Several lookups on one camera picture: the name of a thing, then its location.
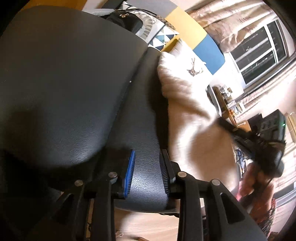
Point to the white knit sweater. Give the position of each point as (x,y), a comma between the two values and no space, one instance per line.
(194,115)

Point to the window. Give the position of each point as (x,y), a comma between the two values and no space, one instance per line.
(259,53)

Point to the person's right hand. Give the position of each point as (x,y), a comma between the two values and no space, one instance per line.
(256,184)

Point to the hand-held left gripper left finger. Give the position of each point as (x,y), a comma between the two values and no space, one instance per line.
(129,173)

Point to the geometric triangle print cushion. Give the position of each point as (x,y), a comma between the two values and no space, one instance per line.
(159,32)

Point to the wooden side desk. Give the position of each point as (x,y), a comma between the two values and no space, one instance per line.
(225,109)

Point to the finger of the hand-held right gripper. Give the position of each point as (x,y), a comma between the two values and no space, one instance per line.
(240,136)

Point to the white sheer curtain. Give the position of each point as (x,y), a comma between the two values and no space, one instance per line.
(272,88)

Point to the group of jars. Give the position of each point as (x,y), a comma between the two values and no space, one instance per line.
(224,91)

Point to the grey yellow blue sofa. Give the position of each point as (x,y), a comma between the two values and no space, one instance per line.
(187,25)

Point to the black handbag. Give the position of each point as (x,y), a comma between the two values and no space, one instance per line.
(124,19)

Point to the white deer print cushion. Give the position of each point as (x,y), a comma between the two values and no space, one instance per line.
(185,60)

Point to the person's right forearm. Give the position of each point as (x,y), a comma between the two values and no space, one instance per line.
(263,208)

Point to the beige patterned curtain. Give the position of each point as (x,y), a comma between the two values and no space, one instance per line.
(231,23)

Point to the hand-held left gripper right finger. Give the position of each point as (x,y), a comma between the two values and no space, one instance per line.
(164,171)

